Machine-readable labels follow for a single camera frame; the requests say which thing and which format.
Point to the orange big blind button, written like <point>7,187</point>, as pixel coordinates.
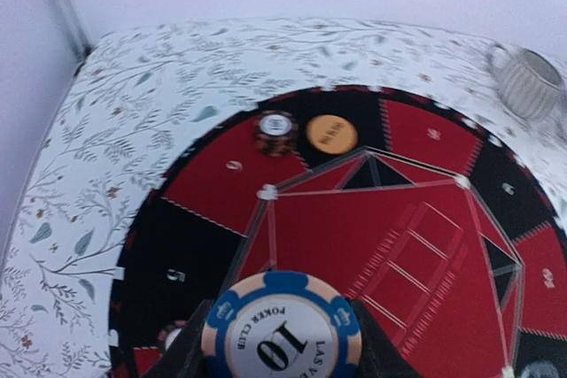
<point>332,134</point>

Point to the floral white table cloth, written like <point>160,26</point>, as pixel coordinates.
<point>146,94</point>

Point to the round red black poker mat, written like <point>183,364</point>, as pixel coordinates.
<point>430,220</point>

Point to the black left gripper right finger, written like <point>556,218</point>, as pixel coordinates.
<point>379,357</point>

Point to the striped grey ceramic mug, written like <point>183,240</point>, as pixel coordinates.
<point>527,84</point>

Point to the red black chip stack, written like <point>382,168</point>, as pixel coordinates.
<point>168,334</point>
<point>275,133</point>

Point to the blue pink chip stack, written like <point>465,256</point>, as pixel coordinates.
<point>281,324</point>

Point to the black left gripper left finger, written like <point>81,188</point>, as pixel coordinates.
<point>184,358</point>

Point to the left aluminium frame post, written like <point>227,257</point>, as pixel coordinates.
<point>69,25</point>

